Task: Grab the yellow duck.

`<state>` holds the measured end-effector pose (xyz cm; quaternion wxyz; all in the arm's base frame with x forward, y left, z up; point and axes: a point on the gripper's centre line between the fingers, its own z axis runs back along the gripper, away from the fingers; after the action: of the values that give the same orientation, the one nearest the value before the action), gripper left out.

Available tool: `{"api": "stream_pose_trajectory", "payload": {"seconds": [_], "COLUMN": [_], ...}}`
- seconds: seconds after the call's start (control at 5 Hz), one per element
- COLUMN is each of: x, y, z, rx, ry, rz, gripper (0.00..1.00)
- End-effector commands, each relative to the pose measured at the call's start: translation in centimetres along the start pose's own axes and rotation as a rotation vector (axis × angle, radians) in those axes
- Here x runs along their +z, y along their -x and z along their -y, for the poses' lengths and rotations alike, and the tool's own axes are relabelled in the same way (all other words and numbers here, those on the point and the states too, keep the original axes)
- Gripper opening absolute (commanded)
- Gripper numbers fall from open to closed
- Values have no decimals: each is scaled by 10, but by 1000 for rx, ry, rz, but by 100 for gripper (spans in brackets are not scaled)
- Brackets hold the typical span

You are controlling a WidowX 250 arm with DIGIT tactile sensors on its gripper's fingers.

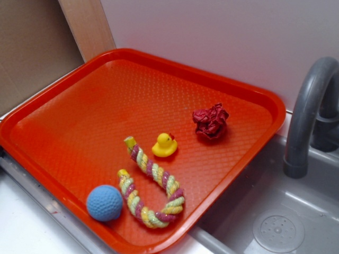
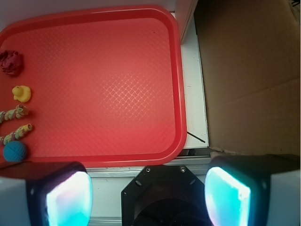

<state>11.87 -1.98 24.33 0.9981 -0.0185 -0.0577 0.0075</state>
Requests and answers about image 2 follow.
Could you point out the blue dimpled rubber ball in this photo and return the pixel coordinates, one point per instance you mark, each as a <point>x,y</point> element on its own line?
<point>14,151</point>

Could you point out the yellow rubber duck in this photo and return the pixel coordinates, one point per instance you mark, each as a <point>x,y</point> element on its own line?
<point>21,93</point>

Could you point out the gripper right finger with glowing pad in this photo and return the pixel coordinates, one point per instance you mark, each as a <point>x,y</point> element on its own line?
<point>254,190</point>

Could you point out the brown cardboard panel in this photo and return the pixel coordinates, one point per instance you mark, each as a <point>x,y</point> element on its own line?
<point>251,64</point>

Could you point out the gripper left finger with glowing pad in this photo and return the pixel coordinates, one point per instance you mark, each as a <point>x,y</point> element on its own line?
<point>45,194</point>

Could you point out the crumpled red paper ball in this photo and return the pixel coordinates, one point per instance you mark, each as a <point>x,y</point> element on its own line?
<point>11,62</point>

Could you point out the red plastic tray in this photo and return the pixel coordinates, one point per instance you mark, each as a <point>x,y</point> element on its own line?
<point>107,86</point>

